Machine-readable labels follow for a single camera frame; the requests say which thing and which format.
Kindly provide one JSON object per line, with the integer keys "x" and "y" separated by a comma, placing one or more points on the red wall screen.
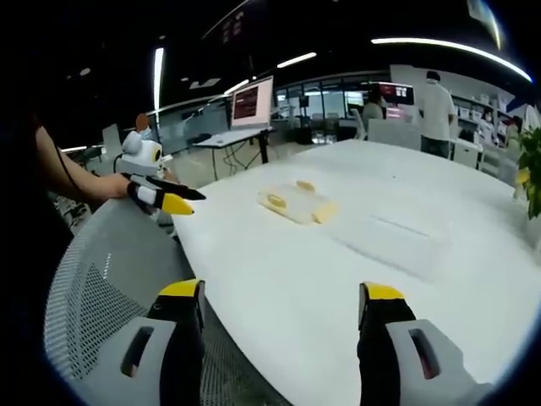
{"x": 397, "y": 93}

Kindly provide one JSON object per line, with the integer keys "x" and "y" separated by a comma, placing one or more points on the computer monitor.
{"x": 253, "y": 103}

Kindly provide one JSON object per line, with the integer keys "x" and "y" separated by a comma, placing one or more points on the green potted plant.
{"x": 530, "y": 169}

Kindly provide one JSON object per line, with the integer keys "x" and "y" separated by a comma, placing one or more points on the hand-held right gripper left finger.
{"x": 169, "y": 359}

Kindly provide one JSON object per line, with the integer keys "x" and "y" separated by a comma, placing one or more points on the white storage shelves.
{"x": 473, "y": 110}

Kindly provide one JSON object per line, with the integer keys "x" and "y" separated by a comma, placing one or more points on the pale yellow plastic buckle part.
{"x": 323, "y": 211}
{"x": 277, "y": 201}

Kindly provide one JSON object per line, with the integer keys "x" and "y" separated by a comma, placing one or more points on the long ceiling light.
{"x": 158, "y": 76}
{"x": 296, "y": 60}
{"x": 456, "y": 46}

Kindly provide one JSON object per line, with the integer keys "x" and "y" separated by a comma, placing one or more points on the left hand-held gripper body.
{"x": 141, "y": 156}

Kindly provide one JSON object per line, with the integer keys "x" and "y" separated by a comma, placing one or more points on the white desk with black legs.
{"x": 230, "y": 137}

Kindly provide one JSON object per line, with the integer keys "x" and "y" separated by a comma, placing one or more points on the grey mesh chair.
{"x": 110, "y": 270}

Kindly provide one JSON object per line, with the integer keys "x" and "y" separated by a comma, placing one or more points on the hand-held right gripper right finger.
{"x": 380, "y": 359}

